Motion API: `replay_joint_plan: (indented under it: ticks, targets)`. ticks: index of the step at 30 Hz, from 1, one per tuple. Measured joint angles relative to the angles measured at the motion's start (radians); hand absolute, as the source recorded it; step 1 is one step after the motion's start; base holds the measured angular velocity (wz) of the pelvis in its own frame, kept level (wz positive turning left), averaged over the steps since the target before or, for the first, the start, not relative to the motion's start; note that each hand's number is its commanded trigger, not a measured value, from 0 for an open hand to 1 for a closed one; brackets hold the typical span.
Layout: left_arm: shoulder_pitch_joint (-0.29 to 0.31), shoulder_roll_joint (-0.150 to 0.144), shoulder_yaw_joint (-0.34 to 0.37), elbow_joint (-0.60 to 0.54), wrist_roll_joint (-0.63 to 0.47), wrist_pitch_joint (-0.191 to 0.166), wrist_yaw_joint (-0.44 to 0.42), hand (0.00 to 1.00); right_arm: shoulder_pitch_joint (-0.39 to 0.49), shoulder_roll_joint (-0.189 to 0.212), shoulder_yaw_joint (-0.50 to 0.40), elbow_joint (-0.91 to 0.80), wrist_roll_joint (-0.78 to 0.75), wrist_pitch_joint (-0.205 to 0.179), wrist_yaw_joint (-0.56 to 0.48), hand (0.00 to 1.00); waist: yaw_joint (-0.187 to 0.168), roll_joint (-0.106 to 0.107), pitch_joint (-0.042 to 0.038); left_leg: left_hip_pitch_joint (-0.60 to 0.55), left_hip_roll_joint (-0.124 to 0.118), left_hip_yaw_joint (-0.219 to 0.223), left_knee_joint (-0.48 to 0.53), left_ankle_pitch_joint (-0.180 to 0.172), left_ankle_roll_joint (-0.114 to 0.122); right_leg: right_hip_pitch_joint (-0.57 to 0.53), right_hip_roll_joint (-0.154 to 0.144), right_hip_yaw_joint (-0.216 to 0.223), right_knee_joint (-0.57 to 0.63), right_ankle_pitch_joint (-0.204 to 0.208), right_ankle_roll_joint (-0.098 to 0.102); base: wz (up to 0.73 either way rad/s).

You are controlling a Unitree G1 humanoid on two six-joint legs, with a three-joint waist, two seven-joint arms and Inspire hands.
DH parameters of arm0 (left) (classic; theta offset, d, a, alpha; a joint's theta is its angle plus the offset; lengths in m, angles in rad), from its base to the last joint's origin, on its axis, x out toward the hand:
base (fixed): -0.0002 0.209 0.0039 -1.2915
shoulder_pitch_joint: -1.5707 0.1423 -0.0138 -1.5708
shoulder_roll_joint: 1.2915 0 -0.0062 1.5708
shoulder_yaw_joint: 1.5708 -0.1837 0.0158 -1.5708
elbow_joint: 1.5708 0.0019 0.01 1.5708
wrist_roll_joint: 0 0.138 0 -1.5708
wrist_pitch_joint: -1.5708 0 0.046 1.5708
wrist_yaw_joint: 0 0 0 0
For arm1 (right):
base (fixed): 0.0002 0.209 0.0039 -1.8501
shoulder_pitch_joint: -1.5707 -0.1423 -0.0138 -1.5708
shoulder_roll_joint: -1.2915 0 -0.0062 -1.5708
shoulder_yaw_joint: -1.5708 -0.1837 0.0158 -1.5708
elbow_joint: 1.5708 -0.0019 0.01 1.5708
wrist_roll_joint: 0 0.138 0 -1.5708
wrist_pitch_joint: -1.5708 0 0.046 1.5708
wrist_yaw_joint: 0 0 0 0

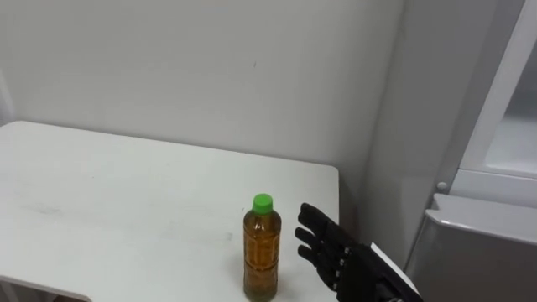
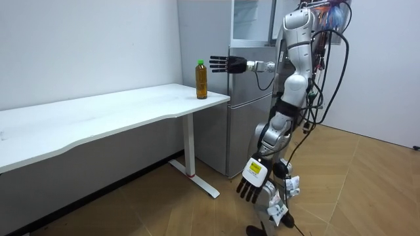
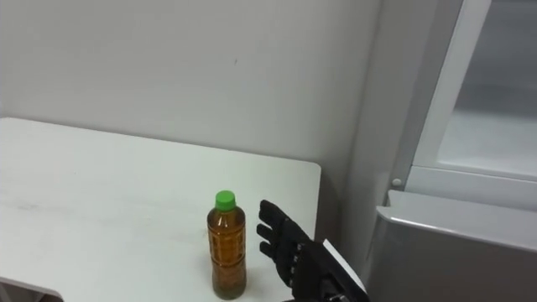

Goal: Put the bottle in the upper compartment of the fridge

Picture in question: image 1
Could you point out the amber bottle with green cap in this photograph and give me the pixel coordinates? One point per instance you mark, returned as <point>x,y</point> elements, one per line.
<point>262,251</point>

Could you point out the grey fridge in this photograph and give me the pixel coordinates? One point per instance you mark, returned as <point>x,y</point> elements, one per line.
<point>470,168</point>

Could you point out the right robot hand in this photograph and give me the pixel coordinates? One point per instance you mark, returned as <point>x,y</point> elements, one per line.
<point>356,268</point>

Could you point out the open fridge door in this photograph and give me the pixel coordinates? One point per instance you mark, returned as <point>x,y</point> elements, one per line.
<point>474,260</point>

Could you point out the white desk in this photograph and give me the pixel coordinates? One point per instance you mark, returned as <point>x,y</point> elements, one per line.
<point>126,201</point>

